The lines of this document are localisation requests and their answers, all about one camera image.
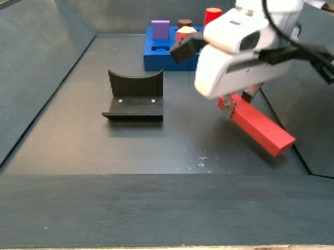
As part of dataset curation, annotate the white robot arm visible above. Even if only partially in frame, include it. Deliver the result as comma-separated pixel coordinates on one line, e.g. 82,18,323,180
194,0,304,109

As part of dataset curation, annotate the long red rectangular block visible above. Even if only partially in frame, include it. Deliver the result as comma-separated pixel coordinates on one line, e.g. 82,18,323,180
216,94,296,156

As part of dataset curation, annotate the salmon pentagonal peg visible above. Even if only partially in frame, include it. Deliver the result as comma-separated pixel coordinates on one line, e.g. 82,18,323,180
176,26,196,43

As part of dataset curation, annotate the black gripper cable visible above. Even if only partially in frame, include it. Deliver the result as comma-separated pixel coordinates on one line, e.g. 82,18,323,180
260,0,334,85

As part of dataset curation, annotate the blue shape sorter board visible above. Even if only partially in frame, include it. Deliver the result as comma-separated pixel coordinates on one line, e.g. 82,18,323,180
142,26,197,71

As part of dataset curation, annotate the tall red hexagonal peg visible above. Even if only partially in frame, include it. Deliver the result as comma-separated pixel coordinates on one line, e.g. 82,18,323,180
202,7,223,24

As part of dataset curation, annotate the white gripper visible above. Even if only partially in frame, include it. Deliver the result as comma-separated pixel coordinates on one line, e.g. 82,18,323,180
194,6,292,118

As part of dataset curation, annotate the black curved fixture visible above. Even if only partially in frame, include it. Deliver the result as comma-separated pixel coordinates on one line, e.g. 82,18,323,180
101,71,162,121

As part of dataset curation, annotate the brown cylinder peg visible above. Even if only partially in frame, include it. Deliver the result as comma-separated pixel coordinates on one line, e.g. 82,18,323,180
177,19,192,28

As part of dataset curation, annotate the purple rectangular peg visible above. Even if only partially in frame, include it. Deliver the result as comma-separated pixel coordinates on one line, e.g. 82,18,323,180
150,20,169,40

